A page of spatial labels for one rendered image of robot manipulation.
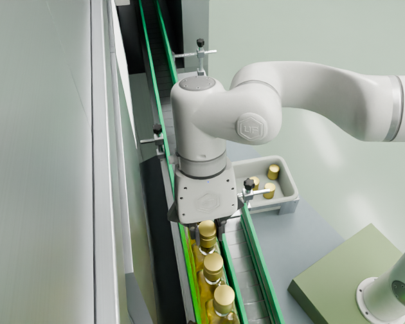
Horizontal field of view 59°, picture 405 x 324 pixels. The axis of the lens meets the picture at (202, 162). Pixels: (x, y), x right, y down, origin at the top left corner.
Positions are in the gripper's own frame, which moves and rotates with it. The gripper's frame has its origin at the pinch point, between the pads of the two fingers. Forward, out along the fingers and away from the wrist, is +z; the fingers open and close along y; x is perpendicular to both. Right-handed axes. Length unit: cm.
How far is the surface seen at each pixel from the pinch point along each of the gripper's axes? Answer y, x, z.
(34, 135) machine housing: -15.0, -21.5, -36.4
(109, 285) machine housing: -13.7, -21.2, -18.3
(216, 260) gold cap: 0.3, -5.6, 1.8
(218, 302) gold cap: -1.1, -12.3, 3.5
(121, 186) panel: -12.5, -2.5, -15.5
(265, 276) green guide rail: 12.7, 1.7, 20.3
